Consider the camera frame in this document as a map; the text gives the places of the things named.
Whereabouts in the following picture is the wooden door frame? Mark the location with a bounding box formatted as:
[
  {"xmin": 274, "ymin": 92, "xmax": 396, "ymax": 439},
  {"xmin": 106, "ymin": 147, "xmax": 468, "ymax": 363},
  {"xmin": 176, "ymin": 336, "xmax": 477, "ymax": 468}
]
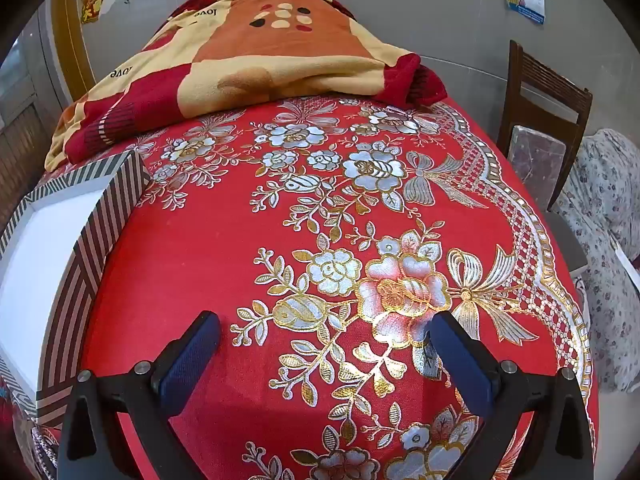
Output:
[{"xmin": 50, "ymin": 0, "xmax": 96, "ymax": 106}]

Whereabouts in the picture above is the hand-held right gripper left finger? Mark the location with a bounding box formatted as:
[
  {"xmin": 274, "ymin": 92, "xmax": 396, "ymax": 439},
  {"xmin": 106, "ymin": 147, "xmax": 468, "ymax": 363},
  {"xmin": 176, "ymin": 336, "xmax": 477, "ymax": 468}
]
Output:
[{"xmin": 57, "ymin": 311, "xmax": 222, "ymax": 480}]

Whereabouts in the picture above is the striped shallow cardboard box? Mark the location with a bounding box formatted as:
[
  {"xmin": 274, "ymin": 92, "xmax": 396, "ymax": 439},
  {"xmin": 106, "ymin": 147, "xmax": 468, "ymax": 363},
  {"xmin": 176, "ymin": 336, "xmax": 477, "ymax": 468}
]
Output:
[{"xmin": 0, "ymin": 150, "xmax": 151, "ymax": 428}]

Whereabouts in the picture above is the brown wooden chair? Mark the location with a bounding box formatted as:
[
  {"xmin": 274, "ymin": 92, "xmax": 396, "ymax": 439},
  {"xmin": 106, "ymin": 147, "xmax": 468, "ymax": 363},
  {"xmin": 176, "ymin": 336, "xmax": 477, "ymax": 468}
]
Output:
[{"xmin": 495, "ymin": 40, "xmax": 593, "ymax": 211}]

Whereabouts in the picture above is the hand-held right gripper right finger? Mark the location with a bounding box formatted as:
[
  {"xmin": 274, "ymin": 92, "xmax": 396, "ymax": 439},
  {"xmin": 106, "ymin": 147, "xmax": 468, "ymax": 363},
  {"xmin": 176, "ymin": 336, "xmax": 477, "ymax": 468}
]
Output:
[{"xmin": 429, "ymin": 310, "xmax": 596, "ymax": 480}]

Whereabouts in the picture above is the red floral embroidered tablecloth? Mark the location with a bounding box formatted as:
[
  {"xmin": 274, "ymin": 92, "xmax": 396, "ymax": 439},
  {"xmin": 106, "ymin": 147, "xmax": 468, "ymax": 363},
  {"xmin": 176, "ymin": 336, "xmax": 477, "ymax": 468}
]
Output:
[{"xmin": 0, "ymin": 97, "xmax": 598, "ymax": 480}]

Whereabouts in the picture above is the red orange patchwork blanket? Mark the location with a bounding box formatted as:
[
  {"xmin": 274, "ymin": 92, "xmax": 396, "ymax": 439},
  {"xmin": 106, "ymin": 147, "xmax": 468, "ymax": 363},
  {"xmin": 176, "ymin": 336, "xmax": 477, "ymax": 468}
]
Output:
[{"xmin": 44, "ymin": 0, "xmax": 448, "ymax": 171}]

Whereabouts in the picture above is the white floral print cloth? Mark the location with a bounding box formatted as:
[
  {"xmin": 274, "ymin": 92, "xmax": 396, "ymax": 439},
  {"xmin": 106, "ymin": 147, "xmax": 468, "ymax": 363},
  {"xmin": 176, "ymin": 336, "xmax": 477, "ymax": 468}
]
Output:
[{"xmin": 555, "ymin": 129, "xmax": 640, "ymax": 393}]

